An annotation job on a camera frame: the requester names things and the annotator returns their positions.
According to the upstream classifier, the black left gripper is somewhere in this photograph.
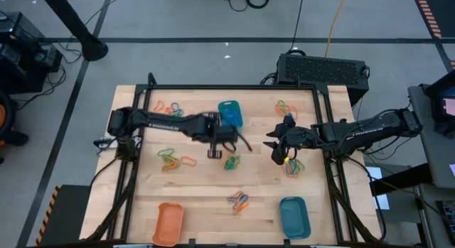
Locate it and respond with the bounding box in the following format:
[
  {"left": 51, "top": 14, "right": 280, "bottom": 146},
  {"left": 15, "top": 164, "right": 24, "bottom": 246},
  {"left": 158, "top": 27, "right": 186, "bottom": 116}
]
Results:
[{"left": 207, "top": 112, "right": 240, "bottom": 160}]

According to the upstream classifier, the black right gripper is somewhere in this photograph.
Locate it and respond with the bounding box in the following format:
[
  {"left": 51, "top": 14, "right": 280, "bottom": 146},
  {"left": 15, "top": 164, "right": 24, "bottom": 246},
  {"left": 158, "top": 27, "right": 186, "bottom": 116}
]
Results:
[{"left": 262, "top": 115, "right": 316, "bottom": 166}]

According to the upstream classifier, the orange plastic basket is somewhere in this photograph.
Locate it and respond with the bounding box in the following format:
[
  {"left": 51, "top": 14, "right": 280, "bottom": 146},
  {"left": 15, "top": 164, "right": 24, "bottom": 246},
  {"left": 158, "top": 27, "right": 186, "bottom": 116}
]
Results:
[{"left": 151, "top": 201, "right": 185, "bottom": 247}]

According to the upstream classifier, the light teal plastic basket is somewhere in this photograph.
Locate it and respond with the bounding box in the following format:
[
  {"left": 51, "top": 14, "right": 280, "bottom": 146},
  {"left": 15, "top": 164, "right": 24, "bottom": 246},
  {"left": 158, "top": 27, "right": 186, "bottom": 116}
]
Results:
[{"left": 217, "top": 99, "right": 245, "bottom": 130}]

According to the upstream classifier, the black computer tower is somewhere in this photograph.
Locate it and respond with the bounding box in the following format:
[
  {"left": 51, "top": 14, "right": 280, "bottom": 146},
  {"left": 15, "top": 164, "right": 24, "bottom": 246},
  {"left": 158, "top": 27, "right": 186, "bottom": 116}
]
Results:
[{"left": 276, "top": 53, "right": 370, "bottom": 107}]

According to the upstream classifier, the dark teal plastic basket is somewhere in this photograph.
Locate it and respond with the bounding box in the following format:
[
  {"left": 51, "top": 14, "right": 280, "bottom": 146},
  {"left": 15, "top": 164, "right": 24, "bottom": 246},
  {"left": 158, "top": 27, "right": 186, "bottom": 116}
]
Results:
[{"left": 279, "top": 196, "right": 312, "bottom": 240}]

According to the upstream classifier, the white power box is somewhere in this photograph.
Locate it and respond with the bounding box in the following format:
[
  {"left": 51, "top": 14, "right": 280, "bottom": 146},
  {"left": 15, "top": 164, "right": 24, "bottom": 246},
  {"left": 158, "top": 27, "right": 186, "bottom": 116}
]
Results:
[{"left": 94, "top": 136, "right": 120, "bottom": 150}]

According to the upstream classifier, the black stand beam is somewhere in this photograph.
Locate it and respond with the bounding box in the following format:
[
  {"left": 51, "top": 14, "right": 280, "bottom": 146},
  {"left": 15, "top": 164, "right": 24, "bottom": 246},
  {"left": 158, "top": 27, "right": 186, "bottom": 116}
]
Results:
[{"left": 369, "top": 162, "right": 433, "bottom": 196}]

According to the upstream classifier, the grey desk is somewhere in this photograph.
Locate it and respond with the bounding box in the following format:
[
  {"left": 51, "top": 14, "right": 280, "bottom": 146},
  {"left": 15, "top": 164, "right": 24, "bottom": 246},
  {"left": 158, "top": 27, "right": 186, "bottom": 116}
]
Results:
[{"left": 407, "top": 82, "right": 455, "bottom": 190}]

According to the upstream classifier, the dark monitor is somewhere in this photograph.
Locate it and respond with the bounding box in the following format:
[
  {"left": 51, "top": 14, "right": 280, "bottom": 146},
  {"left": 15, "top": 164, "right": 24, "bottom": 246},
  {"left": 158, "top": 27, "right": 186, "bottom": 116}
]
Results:
[{"left": 424, "top": 68, "right": 455, "bottom": 139}]

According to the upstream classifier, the black yellow striped mat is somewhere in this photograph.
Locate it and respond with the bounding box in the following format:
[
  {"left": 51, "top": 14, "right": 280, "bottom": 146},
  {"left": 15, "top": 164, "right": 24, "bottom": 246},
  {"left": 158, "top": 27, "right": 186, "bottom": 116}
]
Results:
[{"left": 35, "top": 183, "right": 92, "bottom": 247}]

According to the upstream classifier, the black keyboard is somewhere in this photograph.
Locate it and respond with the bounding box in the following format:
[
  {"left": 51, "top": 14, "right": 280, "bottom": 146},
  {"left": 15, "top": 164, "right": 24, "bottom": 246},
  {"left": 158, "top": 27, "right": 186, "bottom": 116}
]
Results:
[{"left": 437, "top": 200, "right": 455, "bottom": 242}]

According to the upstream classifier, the black pole stand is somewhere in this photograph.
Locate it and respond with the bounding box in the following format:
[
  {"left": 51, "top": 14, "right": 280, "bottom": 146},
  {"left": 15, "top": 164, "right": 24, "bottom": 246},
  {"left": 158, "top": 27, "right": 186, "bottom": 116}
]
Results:
[{"left": 37, "top": 0, "right": 109, "bottom": 63}]

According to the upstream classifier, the black orange striped mat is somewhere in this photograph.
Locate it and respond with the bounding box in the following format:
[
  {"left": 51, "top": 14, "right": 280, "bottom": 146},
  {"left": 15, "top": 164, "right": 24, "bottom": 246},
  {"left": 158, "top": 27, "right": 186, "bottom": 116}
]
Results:
[{"left": 412, "top": 0, "right": 455, "bottom": 39}]

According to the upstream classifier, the black equipment cart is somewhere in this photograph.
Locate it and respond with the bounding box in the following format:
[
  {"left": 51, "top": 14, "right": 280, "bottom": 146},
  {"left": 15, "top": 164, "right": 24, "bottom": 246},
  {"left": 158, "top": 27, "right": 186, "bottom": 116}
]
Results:
[{"left": 0, "top": 11, "right": 64, "bottom": 96}]

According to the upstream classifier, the orange black wheeled device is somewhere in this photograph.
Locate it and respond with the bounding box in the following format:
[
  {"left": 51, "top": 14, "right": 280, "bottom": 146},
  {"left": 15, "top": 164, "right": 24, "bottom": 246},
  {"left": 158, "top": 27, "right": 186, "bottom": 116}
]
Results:
[{"left": 0, "top": 90, "right": 29, "bottom": 149}]

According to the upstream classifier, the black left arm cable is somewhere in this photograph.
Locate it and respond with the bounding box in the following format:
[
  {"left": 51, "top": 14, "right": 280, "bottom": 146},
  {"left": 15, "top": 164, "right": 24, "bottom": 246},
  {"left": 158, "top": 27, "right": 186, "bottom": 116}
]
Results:
[{"left": 220, "top": 133, "right": 254, "bottom": 153}]

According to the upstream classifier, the black metal table frame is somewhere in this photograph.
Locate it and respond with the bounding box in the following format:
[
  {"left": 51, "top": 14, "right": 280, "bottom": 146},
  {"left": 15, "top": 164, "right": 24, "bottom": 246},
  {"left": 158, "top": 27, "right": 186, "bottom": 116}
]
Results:
[{"left": 85, "top": 72, "right": 383, "bottom": 246}]

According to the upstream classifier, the thin black cable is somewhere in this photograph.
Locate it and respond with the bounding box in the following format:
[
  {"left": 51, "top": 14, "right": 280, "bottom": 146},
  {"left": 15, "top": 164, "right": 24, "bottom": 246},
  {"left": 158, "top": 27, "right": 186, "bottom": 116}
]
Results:
[{"left": 286, "top": 0, "right": 306, "bottom": 55}]

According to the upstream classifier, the yellow cable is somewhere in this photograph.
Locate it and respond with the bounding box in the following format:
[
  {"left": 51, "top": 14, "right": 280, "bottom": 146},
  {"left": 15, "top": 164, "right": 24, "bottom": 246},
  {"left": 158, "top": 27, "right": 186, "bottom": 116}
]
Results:
[{"left": 323, "top": 0, "right": 348, "bottom": 59}]

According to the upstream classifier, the black coiled cable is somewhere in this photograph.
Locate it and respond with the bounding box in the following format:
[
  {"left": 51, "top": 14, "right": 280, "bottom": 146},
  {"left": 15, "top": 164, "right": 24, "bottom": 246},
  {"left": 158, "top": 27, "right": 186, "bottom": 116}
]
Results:
[{"left": 227, "top": 0, "right": 270, "bottom": 13}]

